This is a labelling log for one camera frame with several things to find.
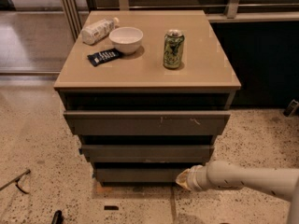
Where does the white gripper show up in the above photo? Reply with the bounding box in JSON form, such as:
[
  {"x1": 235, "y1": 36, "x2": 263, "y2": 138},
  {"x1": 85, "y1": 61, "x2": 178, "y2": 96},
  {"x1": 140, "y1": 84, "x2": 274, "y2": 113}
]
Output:
[{"x1": 176, "y1": 165, "x2": 209, "y2": 191}]

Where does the grey bottom drawer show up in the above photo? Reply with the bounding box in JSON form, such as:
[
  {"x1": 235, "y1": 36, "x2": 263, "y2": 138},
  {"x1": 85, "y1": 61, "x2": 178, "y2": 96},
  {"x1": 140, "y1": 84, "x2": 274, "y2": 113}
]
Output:
[{"x1": 94, "y1": 168, "x2": 185, "y2": 183}]

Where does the grey drawer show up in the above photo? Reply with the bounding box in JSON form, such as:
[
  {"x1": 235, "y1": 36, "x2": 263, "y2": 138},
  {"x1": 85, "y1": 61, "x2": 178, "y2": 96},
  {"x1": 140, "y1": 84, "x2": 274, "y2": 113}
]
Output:
[
  {"x1": 64, "y1": 111, "x2": 230, "y2": 135},
  {"x1": 94, "y1": 168, "x2": 185, "y2": 183},
  {"x1": 81, "y1": 145, "x2": 214, "y2": 163}
]

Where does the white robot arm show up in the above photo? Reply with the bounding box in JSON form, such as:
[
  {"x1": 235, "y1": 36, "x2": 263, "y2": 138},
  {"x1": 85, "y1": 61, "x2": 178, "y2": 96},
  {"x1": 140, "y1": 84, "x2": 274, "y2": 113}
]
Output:
[{"x1": 176, "y1": 161, "x2": 299, "y2": 224}]

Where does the grey middle drawer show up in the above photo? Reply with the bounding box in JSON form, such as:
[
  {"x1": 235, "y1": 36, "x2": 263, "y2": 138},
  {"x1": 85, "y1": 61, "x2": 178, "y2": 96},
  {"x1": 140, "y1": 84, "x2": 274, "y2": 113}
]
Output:
[{"x1": 81, "y1": 145, "x2": 214, "y2": 163}]

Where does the grey three-drawer cabinet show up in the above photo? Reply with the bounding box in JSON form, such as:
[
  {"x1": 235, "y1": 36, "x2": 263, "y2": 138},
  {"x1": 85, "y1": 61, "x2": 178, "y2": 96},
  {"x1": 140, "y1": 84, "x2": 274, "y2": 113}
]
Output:
[{"x1": 54, "y1": 10, "x2": 241, "y2": 173}]

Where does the grey top drawer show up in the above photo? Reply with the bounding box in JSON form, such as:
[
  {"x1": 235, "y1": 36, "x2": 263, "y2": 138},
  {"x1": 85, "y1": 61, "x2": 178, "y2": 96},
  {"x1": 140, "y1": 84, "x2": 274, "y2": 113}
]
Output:
[{"x1": 64, "y1": 111, "x2": 230, "y2": 135}]

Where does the black floor marker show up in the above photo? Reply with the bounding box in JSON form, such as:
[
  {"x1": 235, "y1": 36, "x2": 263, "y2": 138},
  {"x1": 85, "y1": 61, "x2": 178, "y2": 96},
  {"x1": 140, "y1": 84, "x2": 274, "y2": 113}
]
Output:
[{"x1": 104, "y1": 205, "x2": 119, "y2": 211}]

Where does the dark device on floor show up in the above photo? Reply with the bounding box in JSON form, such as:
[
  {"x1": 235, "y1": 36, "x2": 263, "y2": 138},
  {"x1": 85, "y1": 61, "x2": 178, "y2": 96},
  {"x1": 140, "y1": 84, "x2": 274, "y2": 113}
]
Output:
[{"x1": 283, "y1": 99, "x2": 299, "y2": 117}]

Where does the black object at floor edge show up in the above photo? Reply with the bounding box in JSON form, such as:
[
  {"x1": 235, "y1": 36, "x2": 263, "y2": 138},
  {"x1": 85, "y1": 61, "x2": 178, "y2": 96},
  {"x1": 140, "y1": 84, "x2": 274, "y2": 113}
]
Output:
[{"x1": 51, "y1": 210, "x2": 63, "y2": 224}]

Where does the green soda can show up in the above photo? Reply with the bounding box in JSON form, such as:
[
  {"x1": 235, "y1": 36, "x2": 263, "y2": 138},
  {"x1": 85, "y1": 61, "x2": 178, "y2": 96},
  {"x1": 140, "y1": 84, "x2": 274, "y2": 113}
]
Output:
[{"x1": 164, "y1": 29, "x2": 185, "y2": 69}]

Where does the dark blue snack packet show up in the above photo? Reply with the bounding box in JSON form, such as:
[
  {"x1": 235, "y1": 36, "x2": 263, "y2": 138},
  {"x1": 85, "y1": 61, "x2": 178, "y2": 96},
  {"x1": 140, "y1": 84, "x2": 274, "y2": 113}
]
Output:
[{"x1": 87, "y1": 49, "x2": 122, "y2": 67}]

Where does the white ceramic bowl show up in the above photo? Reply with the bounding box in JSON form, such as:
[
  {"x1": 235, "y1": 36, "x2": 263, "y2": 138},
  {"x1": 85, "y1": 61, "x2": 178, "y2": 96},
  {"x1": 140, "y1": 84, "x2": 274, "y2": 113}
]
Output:
[{"x1": 109, "y1": 27, "x2": 143, "y2": 55}]

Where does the metal rod on floor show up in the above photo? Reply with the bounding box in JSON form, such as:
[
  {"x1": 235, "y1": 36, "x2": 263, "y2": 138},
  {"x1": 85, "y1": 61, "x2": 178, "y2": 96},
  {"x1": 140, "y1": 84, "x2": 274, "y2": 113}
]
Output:
[{"x1": 0, "y1": 169, "x2": 31, "y2": 194}]

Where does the white plastic bottle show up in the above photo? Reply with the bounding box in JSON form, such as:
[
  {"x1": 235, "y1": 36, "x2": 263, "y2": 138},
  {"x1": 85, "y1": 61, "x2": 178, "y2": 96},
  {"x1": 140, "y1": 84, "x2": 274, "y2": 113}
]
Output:
[{"x1": 81, "y1": 18, "x2": 120, "y2": 45}]

